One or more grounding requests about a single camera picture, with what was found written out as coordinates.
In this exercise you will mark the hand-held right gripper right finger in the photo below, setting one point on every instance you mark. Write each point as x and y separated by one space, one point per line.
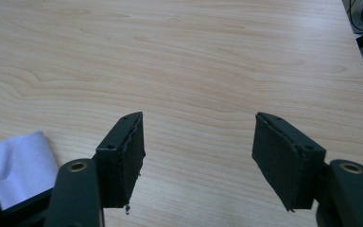
283 164

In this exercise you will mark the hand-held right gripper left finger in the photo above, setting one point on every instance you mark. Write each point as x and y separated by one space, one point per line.
116 170

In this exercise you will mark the white cloth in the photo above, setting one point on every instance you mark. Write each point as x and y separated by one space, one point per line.
15 167

